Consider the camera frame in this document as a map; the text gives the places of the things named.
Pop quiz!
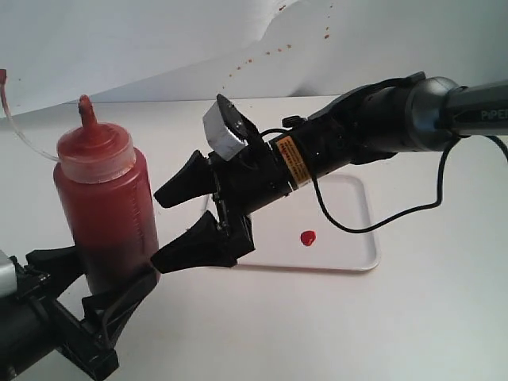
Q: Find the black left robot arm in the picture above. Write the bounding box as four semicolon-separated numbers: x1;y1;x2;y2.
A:
1;247;119;380

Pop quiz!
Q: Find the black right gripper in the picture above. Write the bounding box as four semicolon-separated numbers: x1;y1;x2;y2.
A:
151;137;291;274

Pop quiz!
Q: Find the red sauce squeeze bottle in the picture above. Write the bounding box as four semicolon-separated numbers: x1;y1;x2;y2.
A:
52;94;159;294

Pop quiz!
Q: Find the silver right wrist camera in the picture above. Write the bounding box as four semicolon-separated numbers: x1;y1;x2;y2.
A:
202;94;259;161

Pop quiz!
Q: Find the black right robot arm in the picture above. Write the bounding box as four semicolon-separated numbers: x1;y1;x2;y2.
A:
151;72;507;274

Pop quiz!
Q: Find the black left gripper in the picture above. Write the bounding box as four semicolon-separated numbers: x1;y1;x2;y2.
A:
15;246;159;380

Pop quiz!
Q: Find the red sauce drop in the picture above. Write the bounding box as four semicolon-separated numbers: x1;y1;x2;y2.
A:
300;230;317;247

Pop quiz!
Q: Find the white rectangular plastic tray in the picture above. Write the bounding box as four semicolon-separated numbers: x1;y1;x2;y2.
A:
236;172;379;273

